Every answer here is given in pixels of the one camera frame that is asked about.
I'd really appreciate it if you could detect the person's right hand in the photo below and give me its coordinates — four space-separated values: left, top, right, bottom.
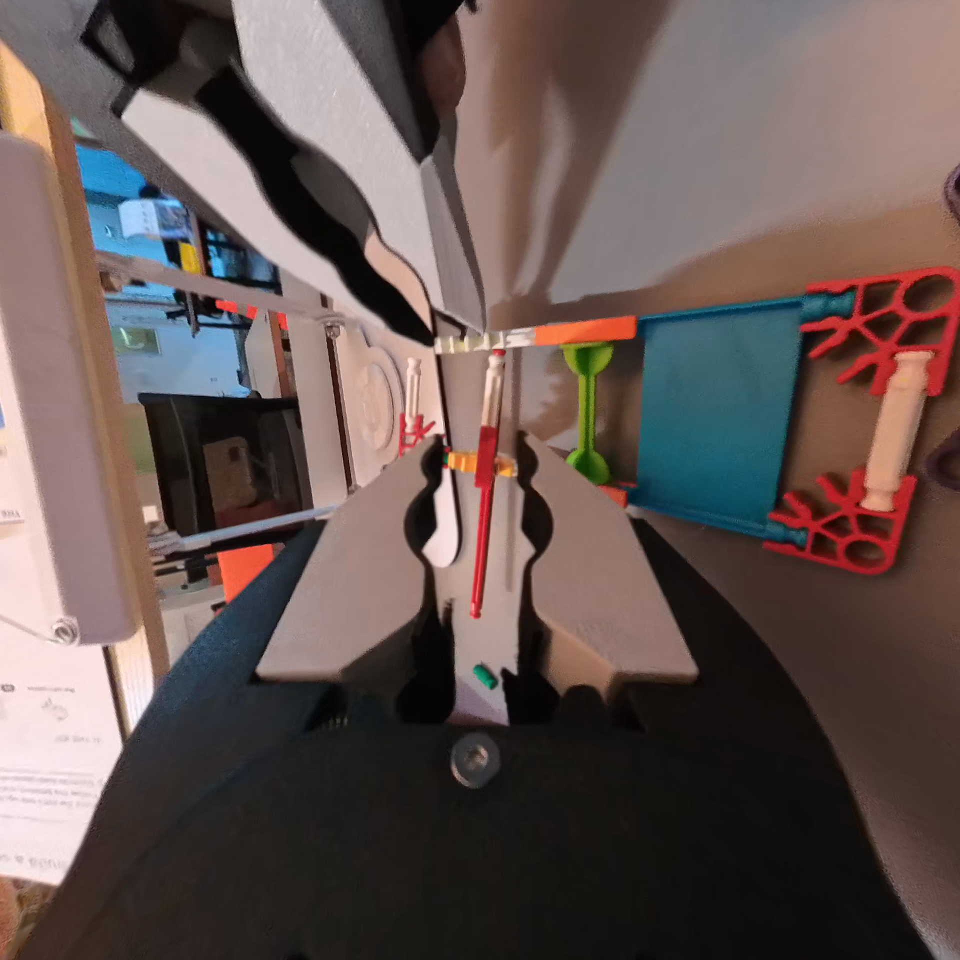
416 13 469 121

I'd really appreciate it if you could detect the white metal stand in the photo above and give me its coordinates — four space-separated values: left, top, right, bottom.
0 41 451 721

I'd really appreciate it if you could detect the orange object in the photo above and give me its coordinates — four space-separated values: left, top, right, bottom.
216 543 277 601

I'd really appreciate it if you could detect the colourful toy construction model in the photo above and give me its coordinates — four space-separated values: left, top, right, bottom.
397 266 960 620

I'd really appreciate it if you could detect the blue rod snowflake assembly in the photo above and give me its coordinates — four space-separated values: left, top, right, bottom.
926 431 960 489

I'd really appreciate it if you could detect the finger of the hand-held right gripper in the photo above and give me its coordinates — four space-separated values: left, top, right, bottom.
231 0 490 336
118 67 438 348

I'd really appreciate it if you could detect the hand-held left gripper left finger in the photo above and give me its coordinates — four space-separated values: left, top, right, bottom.
255 433 459 725

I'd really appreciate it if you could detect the printed instruction sheet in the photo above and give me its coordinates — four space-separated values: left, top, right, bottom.
0 352 125 890

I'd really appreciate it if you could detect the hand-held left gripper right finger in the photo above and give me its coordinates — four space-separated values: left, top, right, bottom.
508 432 700 725

